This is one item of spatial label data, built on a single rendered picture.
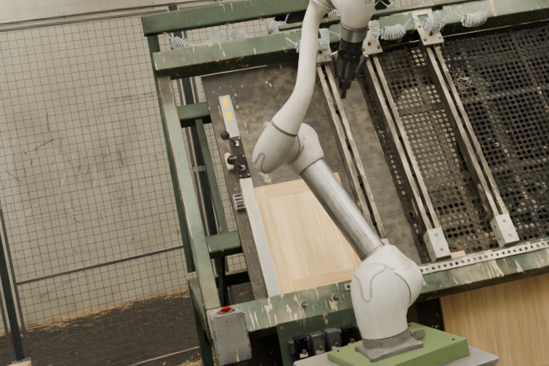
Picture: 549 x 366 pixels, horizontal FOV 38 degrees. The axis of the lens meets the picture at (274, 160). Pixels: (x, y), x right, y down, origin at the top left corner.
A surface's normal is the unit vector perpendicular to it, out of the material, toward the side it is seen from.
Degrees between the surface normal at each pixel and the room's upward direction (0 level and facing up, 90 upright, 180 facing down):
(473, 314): 90
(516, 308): 90
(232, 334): 90
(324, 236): 59
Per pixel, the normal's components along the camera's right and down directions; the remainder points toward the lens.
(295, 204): 0.07, -0.48
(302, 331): 0.18, 0.03
